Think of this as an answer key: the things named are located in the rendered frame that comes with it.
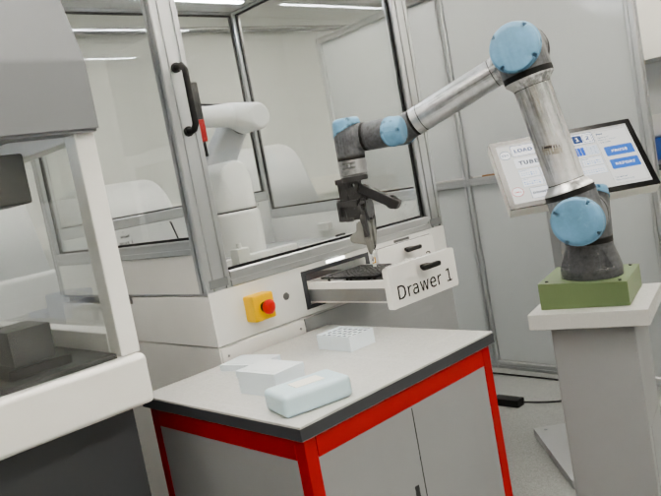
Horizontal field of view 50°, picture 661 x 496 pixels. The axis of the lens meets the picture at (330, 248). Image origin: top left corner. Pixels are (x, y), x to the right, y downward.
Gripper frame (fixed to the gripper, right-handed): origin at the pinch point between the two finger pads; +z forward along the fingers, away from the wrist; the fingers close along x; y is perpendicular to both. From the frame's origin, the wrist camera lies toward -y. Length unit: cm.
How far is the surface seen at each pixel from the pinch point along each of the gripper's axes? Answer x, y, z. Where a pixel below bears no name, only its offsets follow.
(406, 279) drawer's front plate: 1.0, -7.9, 9.3
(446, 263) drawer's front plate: -14.7, -15.8, 8.5
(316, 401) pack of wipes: 62, -3, 20
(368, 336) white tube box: 17.3, -0.1, 19.4
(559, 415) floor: -125, -32, 98
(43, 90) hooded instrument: 70, 38, -46
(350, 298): -1.7, 9.5, 13.3
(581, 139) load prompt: -94, -56, -18
